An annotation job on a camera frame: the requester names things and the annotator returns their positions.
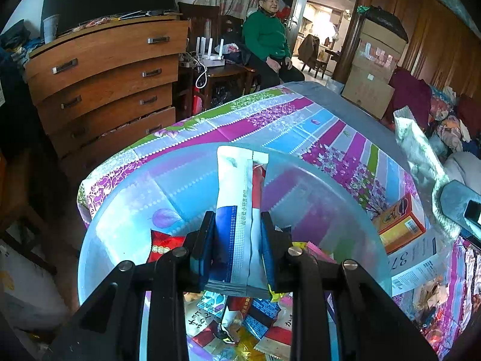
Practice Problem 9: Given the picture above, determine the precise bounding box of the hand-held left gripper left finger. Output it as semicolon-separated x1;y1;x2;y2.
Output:
45;211;216;361

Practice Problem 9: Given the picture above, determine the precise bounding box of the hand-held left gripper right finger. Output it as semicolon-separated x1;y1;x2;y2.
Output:
260;211;438;361

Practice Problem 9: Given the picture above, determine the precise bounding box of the white and blue snack packet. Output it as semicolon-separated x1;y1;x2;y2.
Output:
207;145;271;298

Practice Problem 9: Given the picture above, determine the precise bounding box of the translucent blue plastic basin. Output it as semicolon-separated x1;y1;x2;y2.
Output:
77;143;393;361

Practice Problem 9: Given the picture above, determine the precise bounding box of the red snack packet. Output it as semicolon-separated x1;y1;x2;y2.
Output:
146;229;186;264

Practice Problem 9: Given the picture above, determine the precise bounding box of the orange cardboard box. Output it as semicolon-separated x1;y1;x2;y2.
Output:
372;193;427;254

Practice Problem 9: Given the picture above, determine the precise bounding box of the pile of assorted snack packets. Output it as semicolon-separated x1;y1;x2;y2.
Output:
184;241;339;361

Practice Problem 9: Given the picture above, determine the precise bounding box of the clear plastic bag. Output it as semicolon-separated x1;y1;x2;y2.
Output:
393;105;463;241

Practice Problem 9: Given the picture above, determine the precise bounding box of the white printed cardboard box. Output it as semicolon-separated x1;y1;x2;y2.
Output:
387;229;438;298

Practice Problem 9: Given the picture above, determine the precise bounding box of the pile of colourful clothes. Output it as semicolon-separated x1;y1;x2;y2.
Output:
428;85;481;159

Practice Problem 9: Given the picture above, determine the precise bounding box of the maroon garment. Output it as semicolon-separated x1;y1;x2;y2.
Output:
389;68;433;130

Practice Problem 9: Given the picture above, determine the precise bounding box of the floral striped bed sheet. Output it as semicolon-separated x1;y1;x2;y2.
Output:
77;85;481;361

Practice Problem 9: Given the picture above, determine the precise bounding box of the large brown cardboard box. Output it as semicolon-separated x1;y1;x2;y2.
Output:
340;64;396;120

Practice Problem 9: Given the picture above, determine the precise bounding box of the grey bed cover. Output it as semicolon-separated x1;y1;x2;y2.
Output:
282;81;412;162

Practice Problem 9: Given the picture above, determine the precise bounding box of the dark wooden side table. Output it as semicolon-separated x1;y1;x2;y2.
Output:
176;62;260;121

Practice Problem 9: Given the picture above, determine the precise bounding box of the wooden wardrobe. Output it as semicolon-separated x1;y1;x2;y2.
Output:
332;0;481;98

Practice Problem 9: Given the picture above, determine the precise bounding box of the small brown cardboard box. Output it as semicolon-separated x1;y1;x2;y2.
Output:
359;19;408;61

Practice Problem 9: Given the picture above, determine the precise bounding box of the wooden chest of drawers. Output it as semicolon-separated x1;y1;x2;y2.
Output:
24;14;189;181

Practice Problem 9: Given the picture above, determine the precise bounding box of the black plastic bag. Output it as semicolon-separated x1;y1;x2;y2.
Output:
361;5;409;44

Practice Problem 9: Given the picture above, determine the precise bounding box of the white router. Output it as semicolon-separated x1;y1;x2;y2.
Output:
195;37;226;68

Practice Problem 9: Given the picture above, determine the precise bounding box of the chair with draped jacket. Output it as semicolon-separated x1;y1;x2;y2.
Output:
299;34;333;79

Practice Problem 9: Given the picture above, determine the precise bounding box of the dark wooden chair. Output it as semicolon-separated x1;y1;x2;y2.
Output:
177;2;245;64

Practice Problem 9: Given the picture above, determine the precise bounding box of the grey cup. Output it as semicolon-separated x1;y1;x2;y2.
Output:
42;14;60;44

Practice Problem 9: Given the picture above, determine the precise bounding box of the white cable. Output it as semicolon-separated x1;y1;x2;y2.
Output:
193;58;208;91

